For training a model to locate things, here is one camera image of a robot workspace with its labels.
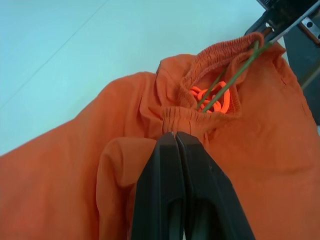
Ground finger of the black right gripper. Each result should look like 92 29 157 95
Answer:
264 8 320 45
244 6 278 36

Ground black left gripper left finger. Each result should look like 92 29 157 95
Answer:
131 131 186 240

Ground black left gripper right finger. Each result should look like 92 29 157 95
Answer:
175 132 256 240

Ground olive green wire hanger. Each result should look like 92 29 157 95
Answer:
196 39 274 114

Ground orange shorts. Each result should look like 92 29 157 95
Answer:
0 31 320 240

